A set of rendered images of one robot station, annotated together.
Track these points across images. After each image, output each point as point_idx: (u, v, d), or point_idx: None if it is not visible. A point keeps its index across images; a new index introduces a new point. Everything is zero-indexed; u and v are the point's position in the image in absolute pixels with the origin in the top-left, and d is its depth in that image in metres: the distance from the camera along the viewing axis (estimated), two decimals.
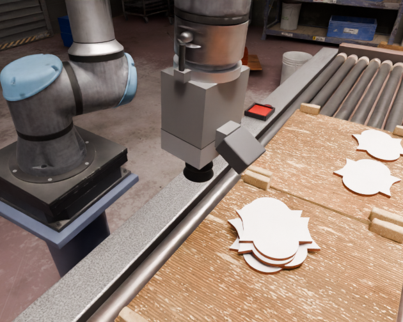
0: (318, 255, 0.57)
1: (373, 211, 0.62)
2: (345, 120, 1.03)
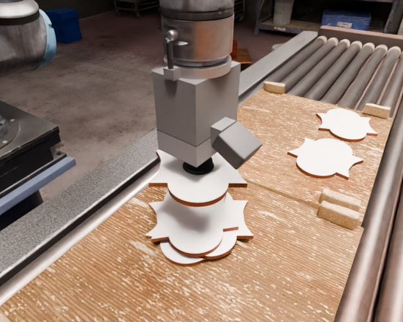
0: (251, 243, 0.48)
1: (323, 193, 0.53)
2: (314, 100, 0.93)
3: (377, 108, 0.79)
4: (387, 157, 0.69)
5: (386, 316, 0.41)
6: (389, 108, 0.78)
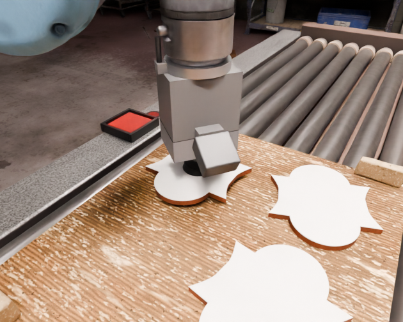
0: None
1: None
2: (277, 140, 0.58)
3: (381, 168, 0.43)
4: None
5: None
6: None
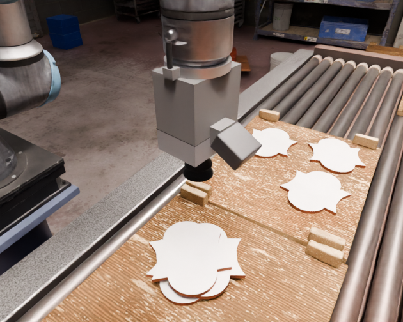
0: (244, 282, 0.52)
1: (311, 231, 0.57)
2: (307, 127, 0.97)
3: (366, 139, 0.83)
4: (374, 189, 0.73)
5: None
6: (377, 139, 0.82)
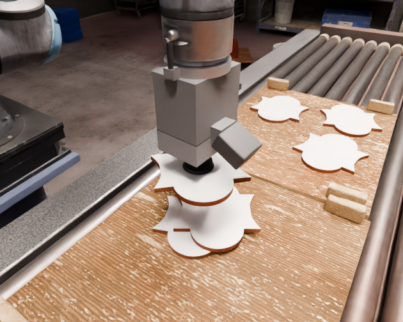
0: (258, 237, 0.48)
1: (330, 186, 0.53)
2: None
3: (382, 104, 0.79)
4: (392, 153, 0.69)
5: (395, 308, 0.41)
6: (393, 104, 0.78)
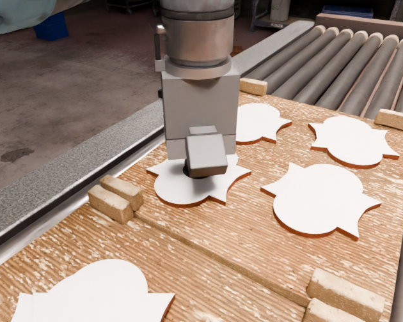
0: None
1: (315, 279, 0.29)
2: (306, 104, 0.69)
3: (396, 116, 0.55)
4: None
5: None
6: None
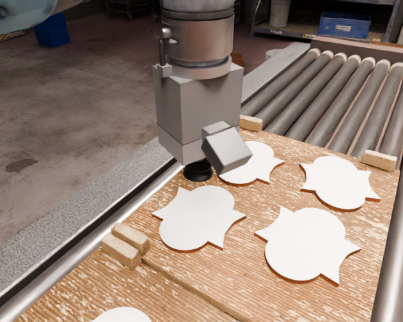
0: None
1: None
2: (299, 138, 0.74)
3: (380, 158, 0.60)
4: (394, 235, 0.50)
5: None
6: (395, 159, 0.59)
